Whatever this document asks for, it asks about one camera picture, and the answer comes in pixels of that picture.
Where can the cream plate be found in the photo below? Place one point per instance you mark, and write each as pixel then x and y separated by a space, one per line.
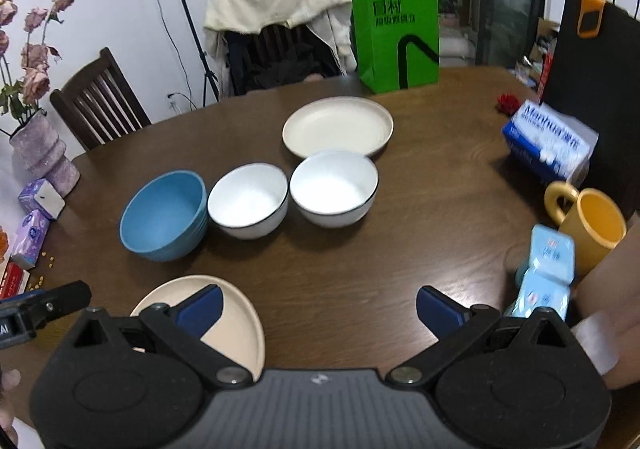
pixel 338 123
pixel 238 333

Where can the blue tissue box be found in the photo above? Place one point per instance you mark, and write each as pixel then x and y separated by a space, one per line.
pixel 558 147

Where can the person left hand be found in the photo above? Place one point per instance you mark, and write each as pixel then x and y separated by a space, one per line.
pixel 9 380

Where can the purple tissue pack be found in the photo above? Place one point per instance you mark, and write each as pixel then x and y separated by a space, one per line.
pixel 41 195
pixel 29 239

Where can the yellow green snack box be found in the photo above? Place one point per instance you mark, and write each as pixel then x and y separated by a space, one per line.
pixel 4 247

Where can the person right hand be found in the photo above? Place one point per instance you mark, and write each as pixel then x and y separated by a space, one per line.
pixel 613 287

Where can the white bowl right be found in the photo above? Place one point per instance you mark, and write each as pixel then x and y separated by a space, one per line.
pixel 334 189

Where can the scattered corn kernels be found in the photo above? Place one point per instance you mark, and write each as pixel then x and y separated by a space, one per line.
pixel 38 274

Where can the cream sweater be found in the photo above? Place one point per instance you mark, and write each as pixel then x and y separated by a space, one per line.
pixel 329 20

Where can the black paper bag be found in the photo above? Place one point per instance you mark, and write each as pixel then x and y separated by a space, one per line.
pixel 594 77

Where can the red box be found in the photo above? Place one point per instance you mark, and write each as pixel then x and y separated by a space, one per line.
pixel 14 281

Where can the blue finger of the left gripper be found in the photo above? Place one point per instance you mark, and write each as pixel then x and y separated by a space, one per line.
pixel 63 301

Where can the white plastic packet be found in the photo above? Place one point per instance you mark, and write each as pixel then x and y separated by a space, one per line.
pixel 596 336

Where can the studio light on stand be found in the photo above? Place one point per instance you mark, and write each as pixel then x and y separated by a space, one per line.
pixel 210 78

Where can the pink textured vase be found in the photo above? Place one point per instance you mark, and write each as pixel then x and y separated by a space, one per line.
pixel 43 153

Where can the yellow mug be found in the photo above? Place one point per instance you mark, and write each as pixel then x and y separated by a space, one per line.
pixel 590 218

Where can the green paper bag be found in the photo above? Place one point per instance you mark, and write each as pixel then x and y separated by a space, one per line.
pixel 397 43

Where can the small red flower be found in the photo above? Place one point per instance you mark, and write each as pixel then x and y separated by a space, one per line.
pixel 508 104

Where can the purple tissue pack upper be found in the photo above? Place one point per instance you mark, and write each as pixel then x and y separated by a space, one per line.
pixel 41 195

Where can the white bowl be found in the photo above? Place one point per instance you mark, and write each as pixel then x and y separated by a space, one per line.
pixel 334 189
pixel 249 202

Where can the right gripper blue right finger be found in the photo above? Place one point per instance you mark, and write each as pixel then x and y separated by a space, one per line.
pixel 440 314

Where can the white bowl left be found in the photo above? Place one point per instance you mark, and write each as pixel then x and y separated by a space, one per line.
pixel 249 202

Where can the dark wooden chair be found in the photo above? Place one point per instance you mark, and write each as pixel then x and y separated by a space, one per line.
pixel 98 104

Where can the chair with clothes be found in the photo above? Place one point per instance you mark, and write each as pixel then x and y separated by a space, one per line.
pixel 273 43

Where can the blue bowl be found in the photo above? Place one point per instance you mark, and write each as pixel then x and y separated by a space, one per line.
pixel 167 218

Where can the purple tissue pack lower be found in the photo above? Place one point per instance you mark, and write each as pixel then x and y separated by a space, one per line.
pixel 29 239

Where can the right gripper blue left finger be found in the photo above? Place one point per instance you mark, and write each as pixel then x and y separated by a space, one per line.
pixel 199 312

